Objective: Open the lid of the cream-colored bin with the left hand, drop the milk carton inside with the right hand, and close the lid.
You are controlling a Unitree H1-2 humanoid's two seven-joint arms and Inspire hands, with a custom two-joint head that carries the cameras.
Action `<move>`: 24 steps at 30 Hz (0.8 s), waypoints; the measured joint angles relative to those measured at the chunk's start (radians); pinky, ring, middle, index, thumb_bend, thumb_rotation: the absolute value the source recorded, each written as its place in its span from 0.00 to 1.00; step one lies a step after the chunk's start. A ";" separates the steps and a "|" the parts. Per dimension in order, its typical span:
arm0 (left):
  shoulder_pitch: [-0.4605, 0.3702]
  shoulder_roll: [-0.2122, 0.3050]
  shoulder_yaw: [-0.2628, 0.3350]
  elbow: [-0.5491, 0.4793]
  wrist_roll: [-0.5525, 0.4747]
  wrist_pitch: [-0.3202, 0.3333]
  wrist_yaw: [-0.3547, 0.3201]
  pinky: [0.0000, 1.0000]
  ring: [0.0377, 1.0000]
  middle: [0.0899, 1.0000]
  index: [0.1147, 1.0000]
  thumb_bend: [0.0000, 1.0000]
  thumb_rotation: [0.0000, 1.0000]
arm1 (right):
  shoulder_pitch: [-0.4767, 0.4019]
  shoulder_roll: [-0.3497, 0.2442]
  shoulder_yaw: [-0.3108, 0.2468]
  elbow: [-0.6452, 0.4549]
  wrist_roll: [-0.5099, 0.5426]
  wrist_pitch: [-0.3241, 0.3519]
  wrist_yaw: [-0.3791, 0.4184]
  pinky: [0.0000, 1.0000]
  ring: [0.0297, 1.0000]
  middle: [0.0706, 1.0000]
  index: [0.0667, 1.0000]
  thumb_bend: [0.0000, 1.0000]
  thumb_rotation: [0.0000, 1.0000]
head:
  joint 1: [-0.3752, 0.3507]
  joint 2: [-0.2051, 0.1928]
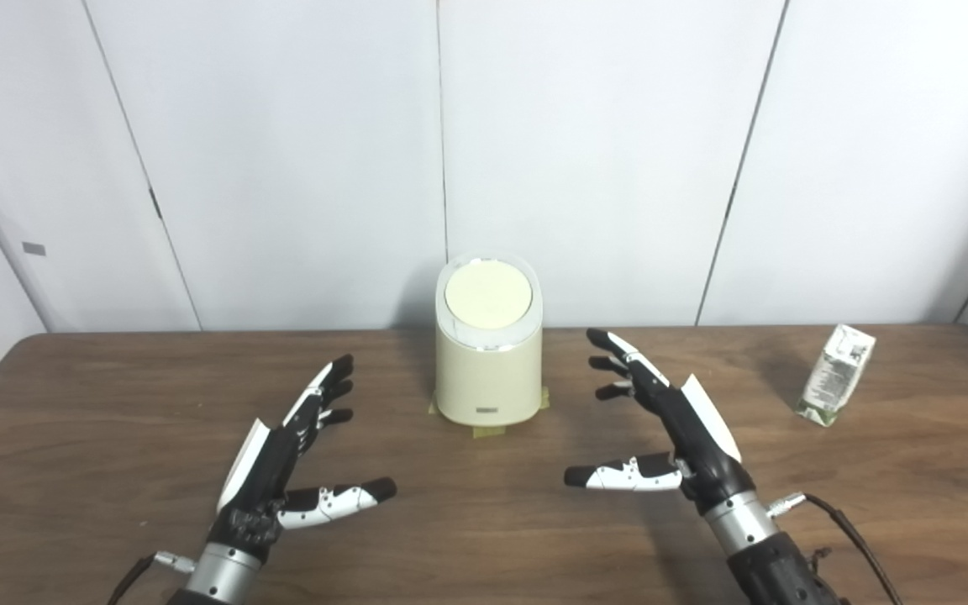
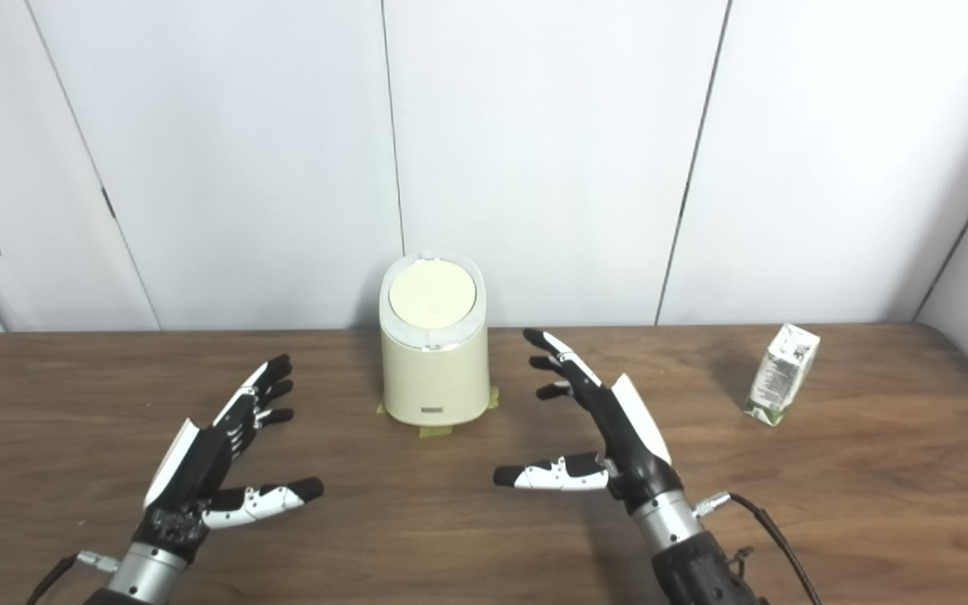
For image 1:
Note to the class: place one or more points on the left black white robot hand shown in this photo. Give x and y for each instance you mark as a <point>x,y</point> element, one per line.
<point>261,479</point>

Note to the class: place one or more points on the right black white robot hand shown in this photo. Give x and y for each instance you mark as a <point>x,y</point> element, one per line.
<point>698,445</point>

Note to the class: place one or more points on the white green milk carton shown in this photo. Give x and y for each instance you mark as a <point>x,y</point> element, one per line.
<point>837,374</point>

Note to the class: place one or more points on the cream-colored round bin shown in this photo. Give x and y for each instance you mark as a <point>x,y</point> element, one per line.
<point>488,378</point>

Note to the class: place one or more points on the cream round bin lid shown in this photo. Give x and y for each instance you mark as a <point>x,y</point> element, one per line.
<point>488,294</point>

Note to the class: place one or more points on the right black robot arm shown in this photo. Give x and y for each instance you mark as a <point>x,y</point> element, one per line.
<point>774,567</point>

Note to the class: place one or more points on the yellow-green tape piece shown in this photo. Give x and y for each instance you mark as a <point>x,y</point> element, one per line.
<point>489,432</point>
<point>544,399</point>
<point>434,407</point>

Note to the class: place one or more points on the black wall panel hinge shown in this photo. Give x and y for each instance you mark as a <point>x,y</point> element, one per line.
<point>156,204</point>

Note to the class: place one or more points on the grey wall label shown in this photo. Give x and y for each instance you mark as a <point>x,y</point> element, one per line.
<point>34,249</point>

